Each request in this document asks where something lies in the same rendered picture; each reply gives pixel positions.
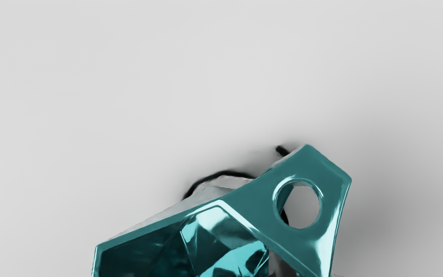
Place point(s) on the teal faceted mug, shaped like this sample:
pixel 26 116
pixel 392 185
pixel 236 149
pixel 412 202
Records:
pixel 244 215

